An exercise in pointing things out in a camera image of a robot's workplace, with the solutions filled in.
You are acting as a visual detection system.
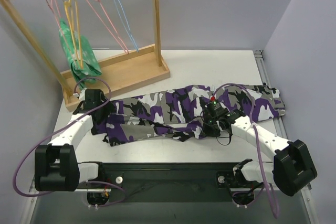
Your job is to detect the purple camouflage trousers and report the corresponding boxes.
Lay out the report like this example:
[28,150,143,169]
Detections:
[91,84,286,146]

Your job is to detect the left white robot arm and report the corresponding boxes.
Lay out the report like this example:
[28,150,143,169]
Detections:
[35,89,112,191]

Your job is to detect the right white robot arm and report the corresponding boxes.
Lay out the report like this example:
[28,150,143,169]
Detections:
[203,108,317,197]

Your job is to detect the yellow plastic hanger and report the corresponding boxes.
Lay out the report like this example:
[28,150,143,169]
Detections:
[64,0,83,69]

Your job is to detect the green patterned garment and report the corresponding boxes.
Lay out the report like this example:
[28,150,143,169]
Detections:
[58,18,102,82]

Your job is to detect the wooden clothes rack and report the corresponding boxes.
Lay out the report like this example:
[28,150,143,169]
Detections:
[1,0,170,111]

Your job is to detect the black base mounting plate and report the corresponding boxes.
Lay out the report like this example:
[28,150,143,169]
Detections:
[84,163,263,207]

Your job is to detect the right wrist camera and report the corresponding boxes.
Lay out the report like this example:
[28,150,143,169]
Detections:
[205,97,229,118]

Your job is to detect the aluminium frame rail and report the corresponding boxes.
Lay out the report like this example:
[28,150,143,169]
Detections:
[20,49,316,224]

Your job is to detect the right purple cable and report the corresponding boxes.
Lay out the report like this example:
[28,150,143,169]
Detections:
[213,83,279,219]

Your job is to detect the right pink wire hanger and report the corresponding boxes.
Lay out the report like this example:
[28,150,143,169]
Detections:
[86,0,129,54]

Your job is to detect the pink wire hanger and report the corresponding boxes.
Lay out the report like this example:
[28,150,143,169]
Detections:
[45,0,62,32]
[86,0,129,54]

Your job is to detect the left pink wire hanger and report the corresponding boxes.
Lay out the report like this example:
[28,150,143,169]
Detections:
[45,0,62,32]

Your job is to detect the blue wire hanger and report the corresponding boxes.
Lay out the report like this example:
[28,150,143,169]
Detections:
[113,0,139,52]

